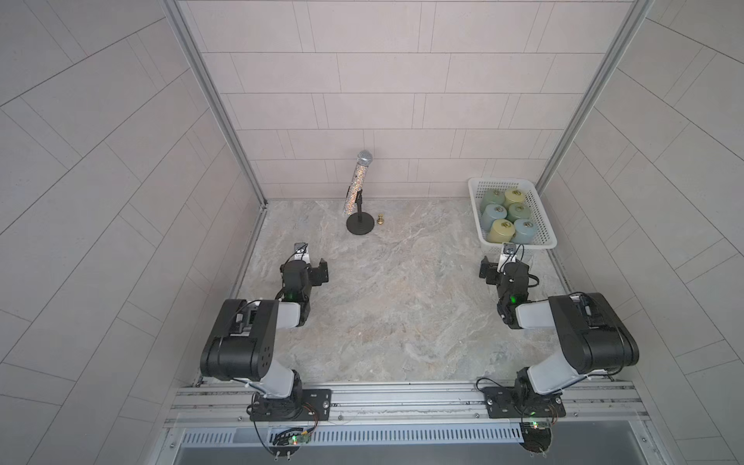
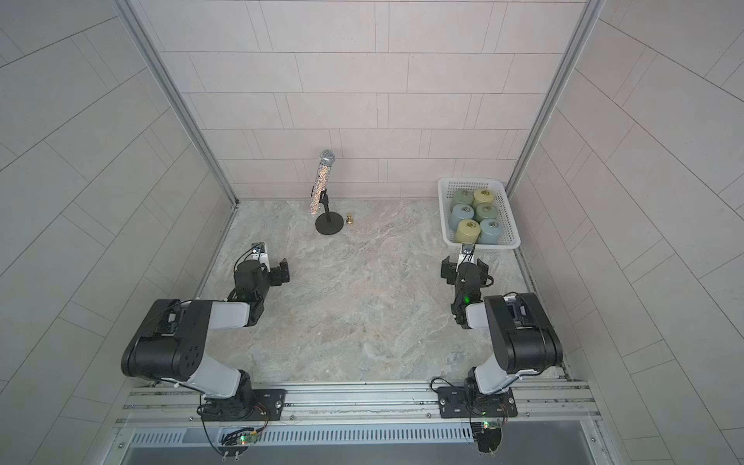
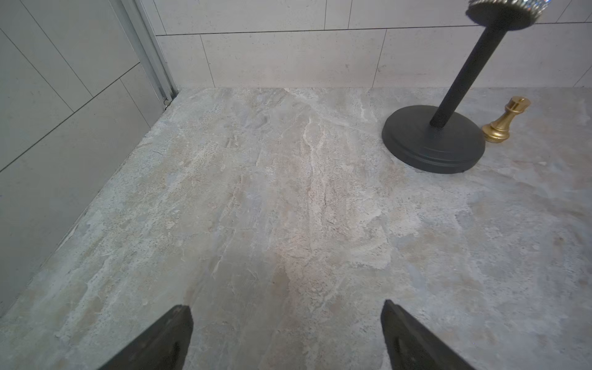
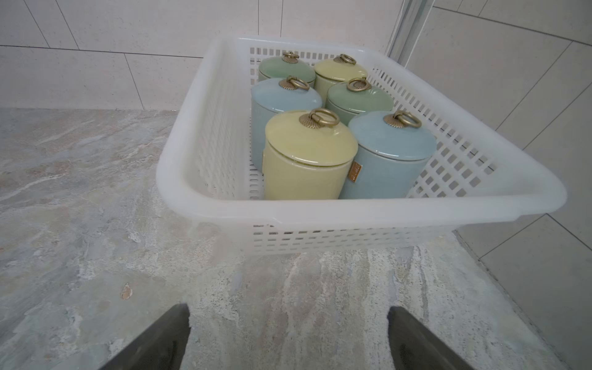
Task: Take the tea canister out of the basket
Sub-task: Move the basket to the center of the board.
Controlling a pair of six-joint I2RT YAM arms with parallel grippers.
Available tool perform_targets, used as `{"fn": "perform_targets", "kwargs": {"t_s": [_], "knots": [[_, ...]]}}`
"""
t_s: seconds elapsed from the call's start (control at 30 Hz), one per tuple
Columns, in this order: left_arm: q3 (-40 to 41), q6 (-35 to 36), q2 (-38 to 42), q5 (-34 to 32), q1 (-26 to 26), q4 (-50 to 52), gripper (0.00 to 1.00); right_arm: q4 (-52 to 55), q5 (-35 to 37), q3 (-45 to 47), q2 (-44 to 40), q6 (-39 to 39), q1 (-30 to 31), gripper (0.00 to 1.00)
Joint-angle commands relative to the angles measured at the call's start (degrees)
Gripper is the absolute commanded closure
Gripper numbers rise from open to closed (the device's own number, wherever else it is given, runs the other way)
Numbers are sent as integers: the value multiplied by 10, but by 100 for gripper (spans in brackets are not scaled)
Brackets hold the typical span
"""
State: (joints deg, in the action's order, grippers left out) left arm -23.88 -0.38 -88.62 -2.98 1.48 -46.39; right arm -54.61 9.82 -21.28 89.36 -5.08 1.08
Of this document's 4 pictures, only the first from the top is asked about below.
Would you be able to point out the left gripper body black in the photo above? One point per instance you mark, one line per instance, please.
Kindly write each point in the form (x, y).
(316, 279)

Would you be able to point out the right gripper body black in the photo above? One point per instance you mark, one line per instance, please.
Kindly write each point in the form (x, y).
(491, 277)

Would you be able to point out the yellow-green tea canister front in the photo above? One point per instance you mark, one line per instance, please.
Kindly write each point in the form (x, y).
(501, 231)

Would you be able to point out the white plastic perforated basket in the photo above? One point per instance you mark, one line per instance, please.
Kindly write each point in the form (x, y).
(544, 240)

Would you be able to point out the yellow tea canister back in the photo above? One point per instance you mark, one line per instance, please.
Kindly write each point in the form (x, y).
(513, 196)

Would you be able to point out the dark green tea canister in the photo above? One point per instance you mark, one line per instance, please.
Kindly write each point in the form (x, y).
(520, 211)

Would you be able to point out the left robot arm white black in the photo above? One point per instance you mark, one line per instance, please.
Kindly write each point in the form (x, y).
(241, 344)

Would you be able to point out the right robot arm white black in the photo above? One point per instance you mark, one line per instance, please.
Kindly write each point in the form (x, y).
(593, 341)

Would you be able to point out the black microphone stand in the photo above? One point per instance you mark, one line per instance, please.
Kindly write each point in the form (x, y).
(360, 222)

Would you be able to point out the glitter microphone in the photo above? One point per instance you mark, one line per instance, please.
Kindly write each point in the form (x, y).
(365, 159)

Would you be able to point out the ventilation grille strip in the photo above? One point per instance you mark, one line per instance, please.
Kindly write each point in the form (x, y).
(362, 435)

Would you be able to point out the left circuit board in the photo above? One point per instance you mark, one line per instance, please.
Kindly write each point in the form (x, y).
(286, 443)

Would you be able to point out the circuit board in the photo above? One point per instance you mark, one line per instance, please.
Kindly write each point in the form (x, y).
(536, 438)
(286, 443)

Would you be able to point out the right circuit board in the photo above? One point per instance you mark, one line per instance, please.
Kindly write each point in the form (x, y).
(536, 438)

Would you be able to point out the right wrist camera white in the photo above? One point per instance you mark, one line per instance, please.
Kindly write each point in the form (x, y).
(510, 253)

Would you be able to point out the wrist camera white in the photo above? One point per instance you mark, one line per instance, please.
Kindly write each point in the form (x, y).
(301, 253)
(510, 253)

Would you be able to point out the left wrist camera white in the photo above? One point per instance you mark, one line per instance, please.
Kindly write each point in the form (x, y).
(301, 253)

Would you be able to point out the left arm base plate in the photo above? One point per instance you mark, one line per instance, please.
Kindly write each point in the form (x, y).
(311, 405)

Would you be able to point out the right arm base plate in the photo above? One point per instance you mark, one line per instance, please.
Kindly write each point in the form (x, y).
(521, 404)

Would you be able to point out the aluminium mounting rail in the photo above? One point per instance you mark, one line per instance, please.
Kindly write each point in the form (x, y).
(407, 403)

